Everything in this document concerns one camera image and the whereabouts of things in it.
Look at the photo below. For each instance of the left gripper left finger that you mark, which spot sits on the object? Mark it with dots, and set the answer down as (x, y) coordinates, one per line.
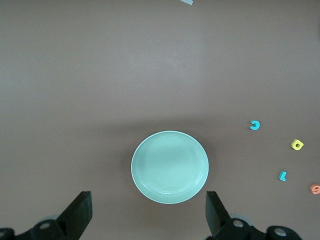
(77, 215)

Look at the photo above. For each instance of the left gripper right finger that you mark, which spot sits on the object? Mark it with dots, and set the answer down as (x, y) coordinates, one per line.
(216, 215)

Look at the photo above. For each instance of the teal letter c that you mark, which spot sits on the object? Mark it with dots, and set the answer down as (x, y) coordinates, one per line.
(257, 125)

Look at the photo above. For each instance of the yellow letter p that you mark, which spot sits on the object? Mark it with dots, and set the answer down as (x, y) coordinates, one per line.
(293, 145)

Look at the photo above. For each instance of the green plate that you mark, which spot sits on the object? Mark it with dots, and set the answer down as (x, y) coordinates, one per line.
(170, 167)

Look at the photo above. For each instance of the orange letter e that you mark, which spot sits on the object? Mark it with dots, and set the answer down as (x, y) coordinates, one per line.
(313, 189)

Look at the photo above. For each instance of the brown table cover sheet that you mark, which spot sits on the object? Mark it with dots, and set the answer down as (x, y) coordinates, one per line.
(100, 75)

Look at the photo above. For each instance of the white paper scrap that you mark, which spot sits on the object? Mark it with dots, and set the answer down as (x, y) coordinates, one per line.
(187, 2)

